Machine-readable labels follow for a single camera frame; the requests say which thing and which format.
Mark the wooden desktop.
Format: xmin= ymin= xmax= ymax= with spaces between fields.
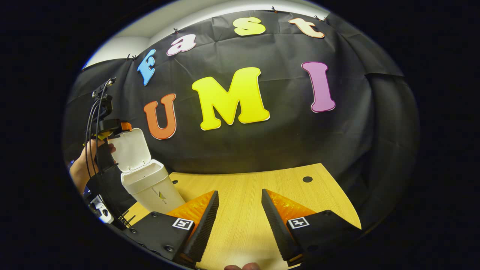
xmin=126 ymin=162 xmax=362 ymax=270

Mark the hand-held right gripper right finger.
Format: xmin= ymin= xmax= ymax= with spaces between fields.
xmin=261 ymin=189 xmax=362 ymax=267

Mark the white desktop garbage bin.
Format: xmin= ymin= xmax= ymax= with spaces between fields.
xmin=108 ymin=128 xmax=186 ymax=214

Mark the black backdrop cloth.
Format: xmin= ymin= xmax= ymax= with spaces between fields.
xmin=64 ymin=9 xmax=420 ymax=229

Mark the black cable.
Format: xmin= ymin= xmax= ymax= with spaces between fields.
xmin=85 ymin=81 xmax=113 ymax=177

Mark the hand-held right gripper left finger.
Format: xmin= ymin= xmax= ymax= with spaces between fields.
xmin=129 ymin=190 xmax=220 ymax=267

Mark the white and black device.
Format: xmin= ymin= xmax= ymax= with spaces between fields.
xmin=90 ymin=195 xmax=114 ymax=224

